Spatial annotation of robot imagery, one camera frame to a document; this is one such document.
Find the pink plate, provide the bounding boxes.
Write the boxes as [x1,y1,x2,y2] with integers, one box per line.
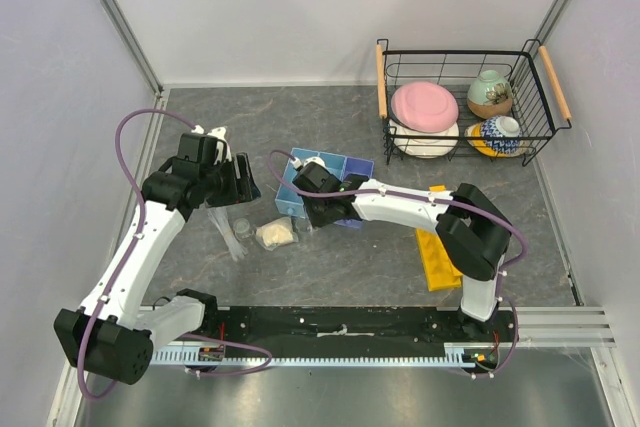
[391,81,459,133]

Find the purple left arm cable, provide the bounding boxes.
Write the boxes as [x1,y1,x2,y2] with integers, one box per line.
[76,109,274,402]

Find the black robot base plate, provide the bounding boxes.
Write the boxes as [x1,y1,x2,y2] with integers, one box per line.
[180,306,518,357]

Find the small clear glass vial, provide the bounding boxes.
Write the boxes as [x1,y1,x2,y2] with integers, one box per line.
[233,218,254,241]

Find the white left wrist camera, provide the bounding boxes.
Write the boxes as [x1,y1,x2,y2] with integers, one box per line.
[190,125,232,166]

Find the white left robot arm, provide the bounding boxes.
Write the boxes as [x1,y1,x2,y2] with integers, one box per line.
[53,127,260,385]

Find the bag of beige powder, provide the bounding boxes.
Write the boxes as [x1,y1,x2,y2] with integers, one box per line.
[255,216,298,251]

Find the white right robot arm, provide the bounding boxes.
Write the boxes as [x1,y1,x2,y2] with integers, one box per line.
[292,157,513,341]

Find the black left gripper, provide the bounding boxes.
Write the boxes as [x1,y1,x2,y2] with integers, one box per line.
[200,152,261,208]

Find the white plate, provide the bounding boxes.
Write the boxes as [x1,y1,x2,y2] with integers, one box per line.
[389,120,460,159]

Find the clear glass beaker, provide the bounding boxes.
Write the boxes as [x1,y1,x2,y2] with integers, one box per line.
[293,217,313,234]

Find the black wire basket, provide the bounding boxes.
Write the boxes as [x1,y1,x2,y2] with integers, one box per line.
[375,38,572,165]

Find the blue white patterned bowl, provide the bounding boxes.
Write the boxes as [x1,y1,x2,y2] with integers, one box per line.
[480,115,521,153]

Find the white slotted cable duct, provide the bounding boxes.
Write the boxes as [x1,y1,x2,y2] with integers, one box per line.
[150,342,474,368]

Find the clear plastic dropper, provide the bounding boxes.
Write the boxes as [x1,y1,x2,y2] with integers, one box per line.
[207,207,248,262]

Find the yellow test tube rack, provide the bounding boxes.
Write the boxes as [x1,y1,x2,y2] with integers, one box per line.
[414,185,464,293]

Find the green brown ceramic bowl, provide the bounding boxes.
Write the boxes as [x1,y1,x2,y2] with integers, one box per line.
[467,70,513,119]

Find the blue three-compartment drawer box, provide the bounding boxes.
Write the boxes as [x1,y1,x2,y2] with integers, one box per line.
[275,148,374,229]

